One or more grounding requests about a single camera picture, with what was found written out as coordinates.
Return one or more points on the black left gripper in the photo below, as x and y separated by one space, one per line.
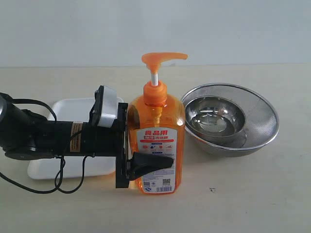
112 142

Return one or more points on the orange pump soap bottle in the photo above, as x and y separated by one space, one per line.
156 126

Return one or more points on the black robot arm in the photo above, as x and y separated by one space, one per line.
25 135

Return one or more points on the small stainless steel bowl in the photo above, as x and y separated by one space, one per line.
215 119

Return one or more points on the steel mesh colander bowl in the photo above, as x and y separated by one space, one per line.
262 123

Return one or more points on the white rectangular foam tray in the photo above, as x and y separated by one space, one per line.
72 110

